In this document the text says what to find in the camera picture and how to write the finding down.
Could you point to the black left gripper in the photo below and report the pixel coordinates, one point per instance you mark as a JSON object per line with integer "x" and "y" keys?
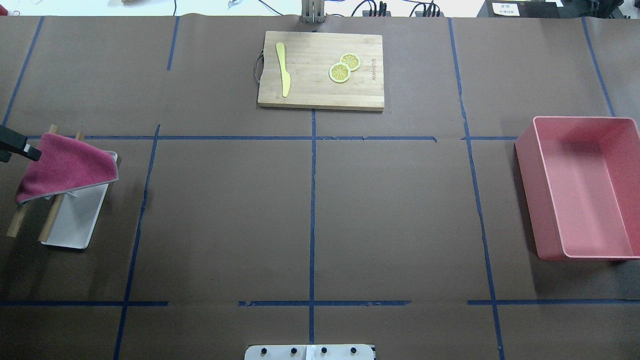
{"x": 12, "y": 138}

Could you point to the pink microfiber cloth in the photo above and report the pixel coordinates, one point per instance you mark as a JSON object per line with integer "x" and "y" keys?
{"x": 65, "y": 165}

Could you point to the white towel rack stand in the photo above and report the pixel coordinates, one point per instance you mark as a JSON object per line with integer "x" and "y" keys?
{"x": 72, "y": 216}

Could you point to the yellow plastic knife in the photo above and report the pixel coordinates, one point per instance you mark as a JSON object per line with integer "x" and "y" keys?
{"x": 285, "y": 75}

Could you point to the wooden cutting board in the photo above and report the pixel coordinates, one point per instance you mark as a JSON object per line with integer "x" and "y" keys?
{"x": 309, "y": 56}

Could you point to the lemon slice upper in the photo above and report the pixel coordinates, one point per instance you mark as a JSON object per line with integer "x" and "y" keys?
{"x": 352, "y": 60}

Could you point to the pink plastic bin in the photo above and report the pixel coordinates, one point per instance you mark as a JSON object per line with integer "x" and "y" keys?
{"x": 581, "y": 177}

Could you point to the silver aluminium post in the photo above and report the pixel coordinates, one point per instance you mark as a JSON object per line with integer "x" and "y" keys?
{"x": 313, "y": 11}

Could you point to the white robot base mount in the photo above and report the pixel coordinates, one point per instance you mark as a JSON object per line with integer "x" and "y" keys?
{"x": 348, "y": 351}

